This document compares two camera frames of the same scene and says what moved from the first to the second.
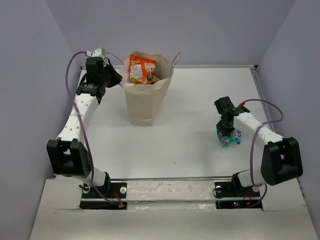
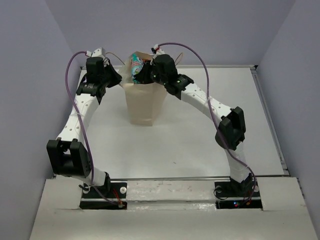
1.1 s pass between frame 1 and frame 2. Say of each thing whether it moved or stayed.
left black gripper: stayed
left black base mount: stayed
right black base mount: stayed
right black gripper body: moved
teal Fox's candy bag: moved
